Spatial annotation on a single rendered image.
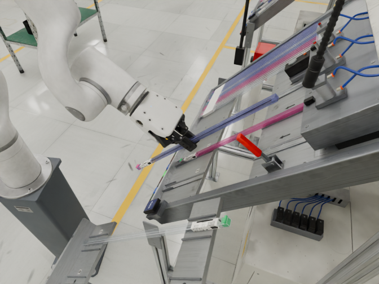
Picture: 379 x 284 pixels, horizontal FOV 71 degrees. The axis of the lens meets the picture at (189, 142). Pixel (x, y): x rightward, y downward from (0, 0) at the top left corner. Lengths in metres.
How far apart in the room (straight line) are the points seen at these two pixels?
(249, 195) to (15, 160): 0.72
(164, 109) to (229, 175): 1.25
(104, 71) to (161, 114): 0.15
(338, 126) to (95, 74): 0.48
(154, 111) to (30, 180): 0.58
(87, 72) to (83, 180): 1.36
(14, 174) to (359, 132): 0.94
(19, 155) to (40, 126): 1.47
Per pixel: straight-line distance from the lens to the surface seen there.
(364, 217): 1.13
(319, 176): 0.51
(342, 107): 0.49
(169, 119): 0.63
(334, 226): 1.06
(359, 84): 0.52
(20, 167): 1.00
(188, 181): 0.80
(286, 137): 0.62
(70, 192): 1.23
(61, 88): 0.57
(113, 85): 0.61
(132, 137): 2.09
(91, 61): 0.63
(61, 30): 0.58
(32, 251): 1.79
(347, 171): 0.49
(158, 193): 0.88
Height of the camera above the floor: 1.47
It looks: 47 degrees down
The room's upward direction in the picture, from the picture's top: straight up
